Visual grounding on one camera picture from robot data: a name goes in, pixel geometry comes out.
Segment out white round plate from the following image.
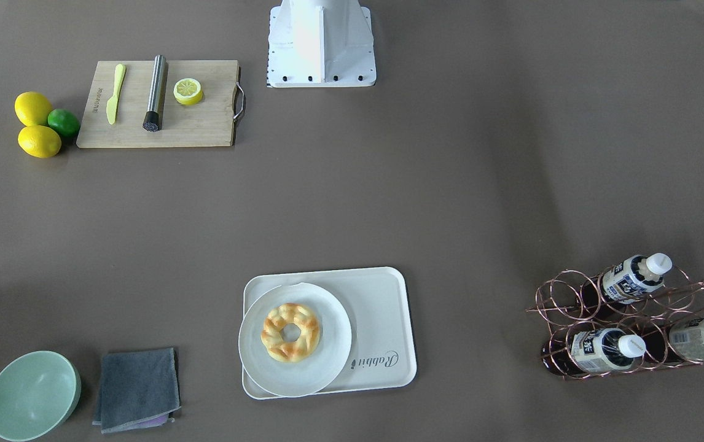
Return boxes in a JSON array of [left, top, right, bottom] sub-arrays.
[[238, 283, 351, 397]]

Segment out mint green bowl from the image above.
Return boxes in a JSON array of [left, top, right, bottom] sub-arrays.
[[0, 351, 82, 441]]

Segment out yellow plastic knife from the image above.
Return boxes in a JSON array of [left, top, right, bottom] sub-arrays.
[[106, 63, 127, 125]]

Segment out half lemon slice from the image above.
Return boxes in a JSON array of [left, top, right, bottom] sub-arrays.
[[173, 78, 203, 106]]

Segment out copper wire bottle rack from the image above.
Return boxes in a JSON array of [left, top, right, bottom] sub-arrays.
[[531, 268, 704, 380]]

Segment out white rectangular tray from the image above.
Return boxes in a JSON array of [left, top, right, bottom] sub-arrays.
[[243, 268, 417, 395]]

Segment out braided ring bread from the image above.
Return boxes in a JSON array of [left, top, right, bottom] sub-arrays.
[[260, 303, 321, 363]]

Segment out upper yellow lemon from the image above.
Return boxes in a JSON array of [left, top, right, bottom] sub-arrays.
[[14, 91, 53, 126]]

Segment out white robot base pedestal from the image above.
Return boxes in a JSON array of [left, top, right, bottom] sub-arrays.
[[266, 1, 377, 88]]

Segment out wooden cutting board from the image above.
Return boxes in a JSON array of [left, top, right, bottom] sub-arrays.
[[76, 60, 240, 149]]

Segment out grey folded cloth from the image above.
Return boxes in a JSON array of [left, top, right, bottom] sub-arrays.
[[93, 347, 181, 434]]

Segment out lower yellow lemon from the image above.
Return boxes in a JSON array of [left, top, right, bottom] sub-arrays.
[[17, 125, 63, 158]]

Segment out yellow lemon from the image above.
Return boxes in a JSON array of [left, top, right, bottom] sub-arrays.
[[14, 91, 53, 126], [17, 125, 63, 158]]

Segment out green lime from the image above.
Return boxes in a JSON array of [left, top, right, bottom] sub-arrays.
[[47, 109, 80, 138]]

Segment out steel muddler rod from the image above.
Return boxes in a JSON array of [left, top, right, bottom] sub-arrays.
[[142, 54, 168, 132]]

